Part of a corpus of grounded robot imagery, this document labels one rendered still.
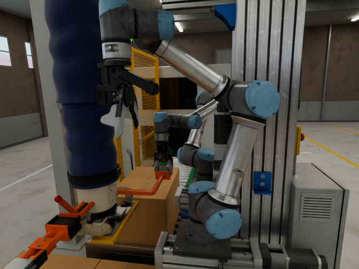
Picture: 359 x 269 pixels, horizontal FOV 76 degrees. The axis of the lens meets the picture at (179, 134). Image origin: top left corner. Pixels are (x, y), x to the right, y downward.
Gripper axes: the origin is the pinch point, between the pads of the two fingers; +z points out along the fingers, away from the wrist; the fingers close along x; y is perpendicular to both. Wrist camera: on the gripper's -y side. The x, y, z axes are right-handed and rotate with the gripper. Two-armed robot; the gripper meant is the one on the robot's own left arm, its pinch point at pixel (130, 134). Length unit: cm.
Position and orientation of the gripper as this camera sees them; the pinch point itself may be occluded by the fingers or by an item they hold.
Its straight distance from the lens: 67.5
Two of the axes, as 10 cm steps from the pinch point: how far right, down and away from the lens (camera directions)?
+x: -1.5, 2.0, -9.7
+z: 0.2, 9.8, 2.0
